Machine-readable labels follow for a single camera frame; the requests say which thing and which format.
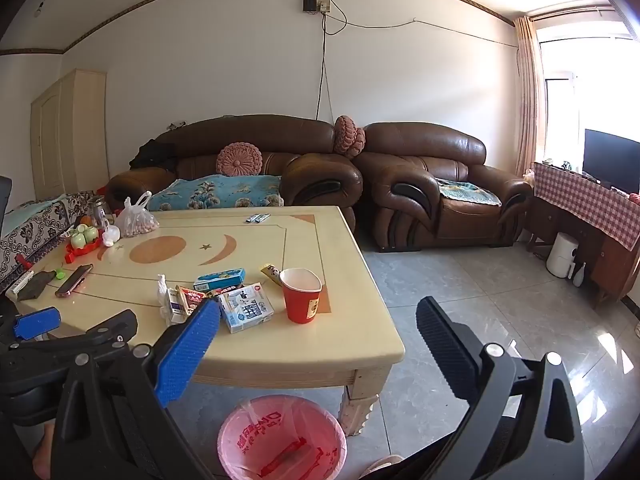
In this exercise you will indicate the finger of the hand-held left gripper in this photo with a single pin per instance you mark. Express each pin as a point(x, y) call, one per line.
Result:
point(37, 323)
point(107, 330)

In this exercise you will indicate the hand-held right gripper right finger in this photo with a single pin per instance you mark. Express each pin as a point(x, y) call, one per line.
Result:
point(447, 342)

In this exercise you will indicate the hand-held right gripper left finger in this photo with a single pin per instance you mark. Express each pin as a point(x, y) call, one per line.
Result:
point(186, 350)

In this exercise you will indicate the red playing card box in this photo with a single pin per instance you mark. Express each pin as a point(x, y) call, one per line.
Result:
point(191, 301)

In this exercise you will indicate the blue white milk carton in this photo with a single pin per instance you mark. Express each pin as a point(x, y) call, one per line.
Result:
point(247, 310)

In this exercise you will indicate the pink lined trash bin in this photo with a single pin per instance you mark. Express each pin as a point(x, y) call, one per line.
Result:
point(280, 440)

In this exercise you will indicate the person's left forearm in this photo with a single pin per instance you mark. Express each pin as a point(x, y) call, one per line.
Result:
point(50, 452)

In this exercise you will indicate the dark cloth pouch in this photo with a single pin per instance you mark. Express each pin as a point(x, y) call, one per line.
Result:
point(37, 286)

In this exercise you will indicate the white remote control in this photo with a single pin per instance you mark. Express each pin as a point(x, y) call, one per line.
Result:
point(19, 283)

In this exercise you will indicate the small white blue carton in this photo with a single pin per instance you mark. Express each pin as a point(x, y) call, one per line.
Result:
point(175, 307)

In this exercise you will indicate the smartphone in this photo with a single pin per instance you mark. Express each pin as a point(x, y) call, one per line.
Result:
point(74, 280)

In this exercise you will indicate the crumpled white wrapper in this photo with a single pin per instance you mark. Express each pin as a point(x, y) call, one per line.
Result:
point(162, 295)

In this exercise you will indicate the teal flat box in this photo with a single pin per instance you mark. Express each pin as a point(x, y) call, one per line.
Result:
point(220, 280)

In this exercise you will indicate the red plastic tray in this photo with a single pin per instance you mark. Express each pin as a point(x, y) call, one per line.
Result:
point(82, 252)

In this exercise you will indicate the green cup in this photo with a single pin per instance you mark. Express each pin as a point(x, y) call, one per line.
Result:
point(77, 241)
point(91, 234)

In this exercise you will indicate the small white teapot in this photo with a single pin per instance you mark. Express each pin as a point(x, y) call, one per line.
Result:
point(111, 236)

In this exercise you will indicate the black white floral cover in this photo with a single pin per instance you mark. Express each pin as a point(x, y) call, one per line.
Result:
point(35, 225)

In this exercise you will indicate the yellow sachet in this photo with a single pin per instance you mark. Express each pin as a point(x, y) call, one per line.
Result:
point(271, 275)

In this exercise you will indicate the clear plastic bag of nuts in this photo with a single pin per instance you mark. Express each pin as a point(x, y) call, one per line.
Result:
point(136, 220)

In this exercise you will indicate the glass jar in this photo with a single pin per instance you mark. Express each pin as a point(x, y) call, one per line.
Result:
point(99, 212)

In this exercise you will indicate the red paper cup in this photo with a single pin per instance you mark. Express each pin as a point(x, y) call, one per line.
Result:
point(301, 300)

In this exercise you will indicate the beige slipper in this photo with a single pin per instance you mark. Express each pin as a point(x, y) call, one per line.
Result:
point(381, 467)

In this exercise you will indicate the white round appliance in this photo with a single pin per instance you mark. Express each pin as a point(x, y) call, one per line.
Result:
point(562, 255)

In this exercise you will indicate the brown leather armchair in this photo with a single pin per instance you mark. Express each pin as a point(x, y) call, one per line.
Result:
point(415, 200)

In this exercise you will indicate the white bottle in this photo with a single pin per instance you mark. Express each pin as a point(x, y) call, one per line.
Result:
point(579, 276)

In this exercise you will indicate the teal seat mat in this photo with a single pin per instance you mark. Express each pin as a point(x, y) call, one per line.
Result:
point(467, 192)

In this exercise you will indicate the blue floral blanket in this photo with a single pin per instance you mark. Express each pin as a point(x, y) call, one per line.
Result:
point(215, 192)

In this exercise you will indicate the cream wooden coffee table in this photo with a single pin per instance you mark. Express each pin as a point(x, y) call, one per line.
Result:
point(320, 240)

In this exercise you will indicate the brown wooden cabinet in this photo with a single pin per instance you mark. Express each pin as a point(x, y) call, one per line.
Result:
point(610, 265)

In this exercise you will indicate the black clothing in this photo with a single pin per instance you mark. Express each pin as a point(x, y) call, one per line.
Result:
point(152, 154)

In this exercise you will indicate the cream wardrobe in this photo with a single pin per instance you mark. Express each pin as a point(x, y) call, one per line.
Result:
point(65, 135)

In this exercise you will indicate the pink round cushion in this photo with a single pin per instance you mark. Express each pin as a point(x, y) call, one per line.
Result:
point(239, 159)
point(349, 135)

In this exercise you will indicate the red checkered tablecloth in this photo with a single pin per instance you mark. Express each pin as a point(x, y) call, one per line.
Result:
point(590, 200)

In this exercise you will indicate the brown leather sofa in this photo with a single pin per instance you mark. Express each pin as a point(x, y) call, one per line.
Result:
point(310, 180)

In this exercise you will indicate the black monitor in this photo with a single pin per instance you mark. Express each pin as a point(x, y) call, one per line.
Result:
point(612, 160)

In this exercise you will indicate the pink curtain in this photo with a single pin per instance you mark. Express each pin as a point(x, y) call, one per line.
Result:
point(529, 95)

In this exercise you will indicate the window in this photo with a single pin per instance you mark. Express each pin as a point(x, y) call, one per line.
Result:
point(590, 85)

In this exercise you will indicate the white wall socket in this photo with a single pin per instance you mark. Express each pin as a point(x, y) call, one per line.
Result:
point(325, 6)

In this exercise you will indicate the black wall adapter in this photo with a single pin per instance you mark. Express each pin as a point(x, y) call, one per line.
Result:
point(308, 2)

